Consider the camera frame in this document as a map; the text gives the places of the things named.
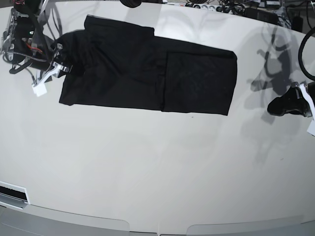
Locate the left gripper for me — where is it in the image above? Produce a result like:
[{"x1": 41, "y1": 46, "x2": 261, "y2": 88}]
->
[{"x1": 267, "y1": 82, "x2": 315, "y2": 118}]

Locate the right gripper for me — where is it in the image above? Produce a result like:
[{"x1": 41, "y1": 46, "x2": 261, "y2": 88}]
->
[{"x1": 30, "y1": 41, "x2": 73, "y2": 85}]

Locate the black t-shirt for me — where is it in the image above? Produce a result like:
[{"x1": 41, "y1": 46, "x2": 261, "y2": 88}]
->
[{"x1": 57, "y1": 15, "x2": 238, "y2": 116}]

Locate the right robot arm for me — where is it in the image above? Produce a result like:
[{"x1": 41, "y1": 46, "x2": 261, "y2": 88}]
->
[{"x1": 0, "y1": 0, "x2": 72, "y2": 89}]

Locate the black power adapter brick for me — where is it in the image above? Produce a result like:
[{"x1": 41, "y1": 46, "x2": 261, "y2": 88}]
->
[{"x1": 244, "y1": 7, "x2": 280, "y2": 25}]

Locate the black round object top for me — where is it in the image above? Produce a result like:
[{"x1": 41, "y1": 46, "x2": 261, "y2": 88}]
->
[{"x1": 120, "y1": 0, "x2": 142, "y2": 8}]

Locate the white power strip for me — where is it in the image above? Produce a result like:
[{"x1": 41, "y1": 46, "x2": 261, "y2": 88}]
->
[{"x1": 163, "y1": 0, "x2": 246, "y2": 15}]

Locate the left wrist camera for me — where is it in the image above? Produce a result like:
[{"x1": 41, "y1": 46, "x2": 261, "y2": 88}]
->
[{"x1": 307, "y1": 120, "x2": 315, "y2": 136}]

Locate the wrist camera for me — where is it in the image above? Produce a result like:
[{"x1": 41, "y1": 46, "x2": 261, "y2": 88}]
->
[
  {"x1": 307, "y1": 120, "x2": 315, "y2": 136},
  {"x1": 32, "y1": 84, "x2": 47, "y2": 97}
]

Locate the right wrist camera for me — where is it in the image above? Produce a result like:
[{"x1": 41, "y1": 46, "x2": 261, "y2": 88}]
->
[{"x1": 32, "y1": 84, "x2": 47, "y2": 97}]

